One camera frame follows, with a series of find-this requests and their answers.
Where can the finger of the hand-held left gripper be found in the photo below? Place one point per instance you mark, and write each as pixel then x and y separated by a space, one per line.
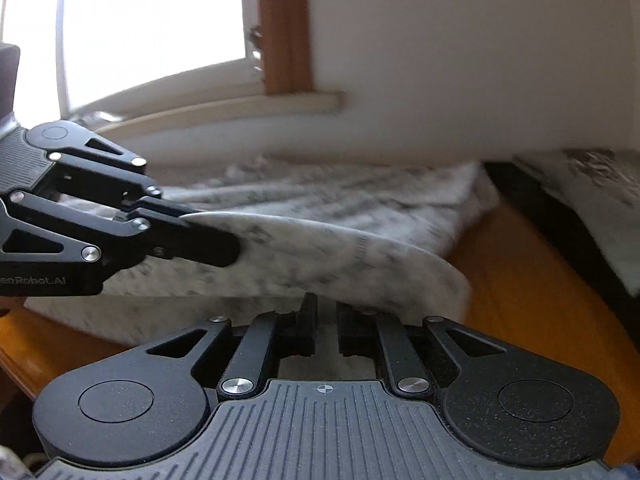
pixel 100 165
pixel 190 242

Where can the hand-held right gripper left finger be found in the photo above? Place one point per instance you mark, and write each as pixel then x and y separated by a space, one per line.
pixel 307 327

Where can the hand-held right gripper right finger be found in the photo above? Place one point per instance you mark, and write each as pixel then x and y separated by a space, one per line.
pixel 347 332

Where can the white patterned hoodie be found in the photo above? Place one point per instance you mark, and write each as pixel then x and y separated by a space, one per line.
pixel 325 255

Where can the beige window sill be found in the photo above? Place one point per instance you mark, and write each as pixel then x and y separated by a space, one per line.
pixel 225 110

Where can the black folded garment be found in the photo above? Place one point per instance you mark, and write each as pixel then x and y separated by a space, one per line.
pixel 550 230

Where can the grey printed t-shirt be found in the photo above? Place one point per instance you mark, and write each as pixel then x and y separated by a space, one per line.
pixel 595 195

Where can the white window frame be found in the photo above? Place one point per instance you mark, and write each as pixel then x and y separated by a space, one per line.
pixel 150 85

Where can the wooden window frame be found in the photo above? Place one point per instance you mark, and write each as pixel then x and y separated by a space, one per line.
pixel 285 25

